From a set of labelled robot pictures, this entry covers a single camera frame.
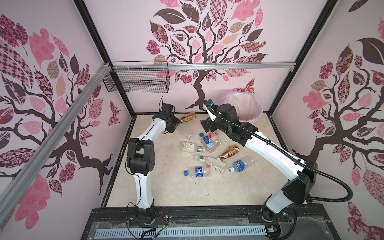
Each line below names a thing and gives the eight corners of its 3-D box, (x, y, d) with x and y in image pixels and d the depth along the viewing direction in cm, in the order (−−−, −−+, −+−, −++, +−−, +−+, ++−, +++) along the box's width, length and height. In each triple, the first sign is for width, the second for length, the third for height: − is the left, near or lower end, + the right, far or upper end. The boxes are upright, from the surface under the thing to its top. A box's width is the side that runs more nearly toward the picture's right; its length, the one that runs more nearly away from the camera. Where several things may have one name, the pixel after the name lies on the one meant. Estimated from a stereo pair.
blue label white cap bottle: (231, 176, 88) (233, 173, 84) (226, 168, 91) (228, 164, 87) (256, 165, 92) (258, 162, 88) (250, 158, 96) (252, 154, 92)
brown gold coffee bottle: (223, 165, 92) (224, 162, 89) (217, 159, 94) (218, 156, 91) (239, 151, 98) (240, 148, 95) (233, 146, 101) (234, 143, 97)
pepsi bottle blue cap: (184, 178, 88) (184, 175, 84) (185, 169, 91) (184, 166, 87) (210, 178, 88) (210, 175, 84) (209, 169, 91) (210, 166, 87)
